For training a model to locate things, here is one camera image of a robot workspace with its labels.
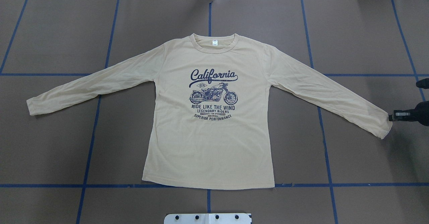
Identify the white camera pole with base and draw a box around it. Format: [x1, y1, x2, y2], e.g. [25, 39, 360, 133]
[164, 213, 252, 224]

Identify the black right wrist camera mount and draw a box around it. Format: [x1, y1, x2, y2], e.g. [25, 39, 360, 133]
[415, 78, 429, 89]

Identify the beige long-sleeve printed shirt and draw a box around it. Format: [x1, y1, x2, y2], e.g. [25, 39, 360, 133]
[26, 34, 392, 190]

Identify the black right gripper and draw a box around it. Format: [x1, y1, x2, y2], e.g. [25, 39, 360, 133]
[388, 101, 429, 126]

